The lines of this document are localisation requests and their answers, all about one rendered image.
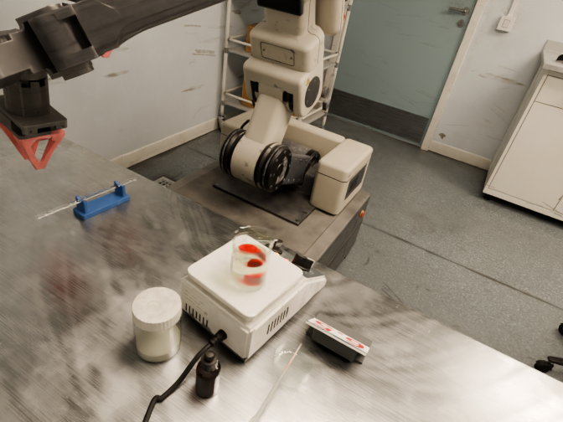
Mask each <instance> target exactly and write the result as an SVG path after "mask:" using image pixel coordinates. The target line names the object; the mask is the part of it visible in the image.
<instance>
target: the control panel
mask: <svg viewBox="0 0 563 422"><path fill-rule="evenodd" d="M280 249H281V250H282V252H283V253H282V254H281V255H280V256H281V257H282V258H284V259H286V260H289V262H291V263H292V261H293V259H294V257H295V256H293V255H291V254H289V253H288V252H286V251H285V250H283V249H282V248H280ZM302 275H303V276H304V277H306V278H313V277H317V276H322V275H323V274H322V273H320V272H318V271H317V270H315V269H313V268H311V269H310V271H309V272H306V271H304V270H302Z"/></svg>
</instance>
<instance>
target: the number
mask: <svg viewBox="0 0 563 422"><path fill-rule="evenodd" d="M310 322H312V323H314V324H316V325H317V326H319V327H321V328H323V329H324V330H326V331H328V332H331V333H332V334H333V335H335V336H337V337H340V338H341V339H343V340H344V341H346V342H348V343H350V344H352V345H354V346H356V347H357V348H359V349H361V350H363V351H366V350H367V347H366V346H365V345H363V344H361V343H359V342H356V341H355V340H354V339H352V338H350V337H347V336H346V335H344V334H342V333H341V332H338V331H337V330H335V329H333V328H331V327H329V326H328V325H326V324H324V323H322V322H320V321H319V320H317V319H314V320H311V321H310Z"/></svg>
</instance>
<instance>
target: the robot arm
mask: <svg viewBox="0 0 563 422"><path fill-rule="evenodd" d="M224 1H227V0H82V1H80V2H77V3H73V4H68V5H66V6H63V7H61V5H60V3H56V4H53V5H47V6H46V7H44V8H41V9H38V10H36V11H33V12H31V13H28V14H26V15H23V16H21V17H19V18H15V20H16V22H17V23H18V26H19V29H17V28H14V29H10V30H3V31H0V89H3V95H0V127H1V129H2V130H3V131H4V133H5V134H6V135H7V137H8V138H9V139H10V141H11V142H12V143H13V145H14V146H15V147H16V148H17V149H18V151H19V153H20V154H21V155H22V157H23V158H24V159H25V160H27V159H28V160H29V161H30V162H31V163H32V165H33V166H34V168H35V169H36V170H39V169H43V168H45V167H46V165H47V163H48V161H49V159H50V157H51V155H52V153H53V152H54V150H55V148H56V147H57V146H58V145H59V143H60V142H61V140H62V139H63V138H64V136H65V130H63V129H64V128H66V127H67V118H65V117H64V116H63V115H61V114H60V113H59V112H58V111H57V110H56V109H55V108H54V107H52V106H51V105H50V103H49V82H48V75H49V76H50V78H51V79H52V80H54V79H57V78H59V77H63V78H64V80H70V79H73V78H75V77H78V76H81V75H84V74H87V73H89V72H91V71H92V70H94V67H93V66H92V65H93V64H92V62H91V61H92V60H93V59H96V58H99V57H101V56H102V55H103V54H105V53H106V52H108V51H111V50H113V49H117V48H119V47H120V46H121V45H122V44H123V43H125V42H126V41H127V40H128V39H130V38H132V37H134V36H136V35H137V34H139V33H141V32H144V31H146V30H148V29H150V28H154V27H157V26H159V25H161V24H164V23H167V22H170V21H173V20H175V19H177V18H181V17H183V16H186V15H189V14H191V13H195V12H198V11H199V10H202V9H205V8H208V7H211V6H214V5H215V4H218V3H222V2H224ZM43 140H49V141H48V143H47V146H46V148H45V150H44V154H43V156H42V158H41V160H40V161H38V159H37V157H36V156H35V153H36V151H37V148H38V144H39V141H43Z"/></svg>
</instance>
